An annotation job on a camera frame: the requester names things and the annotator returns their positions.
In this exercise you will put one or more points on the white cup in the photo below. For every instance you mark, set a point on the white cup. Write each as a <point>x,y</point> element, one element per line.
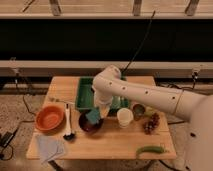
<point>124,116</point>

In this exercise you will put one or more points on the wooden table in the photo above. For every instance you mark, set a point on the wooden table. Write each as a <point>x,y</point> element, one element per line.
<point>111,141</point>

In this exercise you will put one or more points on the green sponge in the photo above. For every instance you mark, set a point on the green sponge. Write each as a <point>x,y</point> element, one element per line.
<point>93,116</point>

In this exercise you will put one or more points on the green plastic tray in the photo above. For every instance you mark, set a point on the green plastic tray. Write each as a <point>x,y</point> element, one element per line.
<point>85,98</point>

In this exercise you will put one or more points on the green cucumber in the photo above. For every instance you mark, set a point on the green cucumber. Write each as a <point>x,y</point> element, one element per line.
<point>149,149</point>

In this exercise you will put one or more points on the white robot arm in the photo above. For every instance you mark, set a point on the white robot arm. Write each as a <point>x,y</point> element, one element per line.
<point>196,109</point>

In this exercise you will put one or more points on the silver fork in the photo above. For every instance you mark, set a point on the silver fork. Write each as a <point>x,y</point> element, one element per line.
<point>52,99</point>

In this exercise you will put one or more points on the purple bowl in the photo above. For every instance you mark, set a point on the purple bowl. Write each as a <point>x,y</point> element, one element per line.
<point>87,126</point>

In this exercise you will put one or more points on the yellow green toy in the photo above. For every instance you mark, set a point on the yellow green toy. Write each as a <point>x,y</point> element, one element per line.
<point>149,111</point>

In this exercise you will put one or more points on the grey cloth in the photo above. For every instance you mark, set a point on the grey cloth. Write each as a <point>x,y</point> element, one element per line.
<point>49,148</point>

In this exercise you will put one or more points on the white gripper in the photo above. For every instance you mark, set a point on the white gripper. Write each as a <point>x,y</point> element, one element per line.
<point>103,104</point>

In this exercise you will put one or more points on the bunch of red grapes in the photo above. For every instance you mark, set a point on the bunch of red grapes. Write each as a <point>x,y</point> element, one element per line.
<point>151,124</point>

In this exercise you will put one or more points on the orange bowl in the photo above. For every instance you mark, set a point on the orange bowl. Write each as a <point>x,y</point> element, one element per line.
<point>49,118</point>

